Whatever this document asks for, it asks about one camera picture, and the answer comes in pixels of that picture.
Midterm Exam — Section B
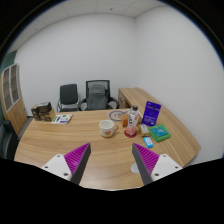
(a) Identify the stack of brown cardboard boxes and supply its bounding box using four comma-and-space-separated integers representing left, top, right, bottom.
30, 101, 57, 122

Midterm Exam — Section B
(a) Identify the small blue packet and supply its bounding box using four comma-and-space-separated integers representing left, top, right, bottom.
143, 136, 155, 149

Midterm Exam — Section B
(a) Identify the small box with white label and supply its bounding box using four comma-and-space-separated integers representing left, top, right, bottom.
139, 123, 151, 138

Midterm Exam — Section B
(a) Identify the flat round red coaster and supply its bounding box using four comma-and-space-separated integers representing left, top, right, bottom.
124, 129, 139, 139

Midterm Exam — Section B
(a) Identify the small yellow-brown box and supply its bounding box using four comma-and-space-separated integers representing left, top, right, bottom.
120, 113, 130, 128

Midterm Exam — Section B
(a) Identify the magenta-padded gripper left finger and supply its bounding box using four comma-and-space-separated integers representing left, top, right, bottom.
41, 142, 92, 186

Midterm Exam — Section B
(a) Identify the white mug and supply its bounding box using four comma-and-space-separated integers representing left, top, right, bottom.
98, 119, 119, 139

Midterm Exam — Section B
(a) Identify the black armchair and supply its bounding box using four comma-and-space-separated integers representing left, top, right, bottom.
0, 119, 20, 161

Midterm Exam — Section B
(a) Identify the clear drink bottle black cap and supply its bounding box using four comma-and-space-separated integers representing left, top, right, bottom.
126, 105, 140, 136

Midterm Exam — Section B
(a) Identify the grey backpack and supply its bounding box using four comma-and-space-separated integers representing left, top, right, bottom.
87, 83, 109, 111

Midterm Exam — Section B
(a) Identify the green flat pouch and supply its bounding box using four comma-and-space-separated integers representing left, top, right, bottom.
148, 123, 172, 143

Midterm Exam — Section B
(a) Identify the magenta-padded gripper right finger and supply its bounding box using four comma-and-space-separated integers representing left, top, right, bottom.
131, 142, 184, 186

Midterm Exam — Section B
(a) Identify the purple standing pouch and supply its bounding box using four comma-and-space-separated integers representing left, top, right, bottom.
141, 100, 163, 127

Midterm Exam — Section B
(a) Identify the wooden side desk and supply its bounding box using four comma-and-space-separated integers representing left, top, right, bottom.
117, 87, 148, 110

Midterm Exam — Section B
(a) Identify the small black chair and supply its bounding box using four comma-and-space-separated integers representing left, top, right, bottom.
56, 83, 80, 113

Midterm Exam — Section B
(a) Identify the white green leaflet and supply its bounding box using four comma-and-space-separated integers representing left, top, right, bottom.
51, 113, 74, 125

